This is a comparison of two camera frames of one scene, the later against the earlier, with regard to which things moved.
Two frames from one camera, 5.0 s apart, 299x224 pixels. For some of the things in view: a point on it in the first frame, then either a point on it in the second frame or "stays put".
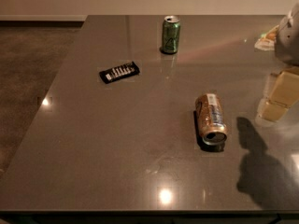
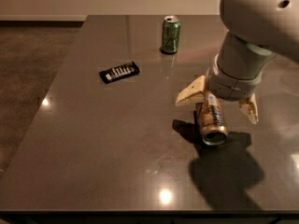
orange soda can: x=209 y=118 stays put
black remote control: x=120 y=72 stays put
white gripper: x=289 y=40 → x=231 y=87
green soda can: x=171 y=34 stays put
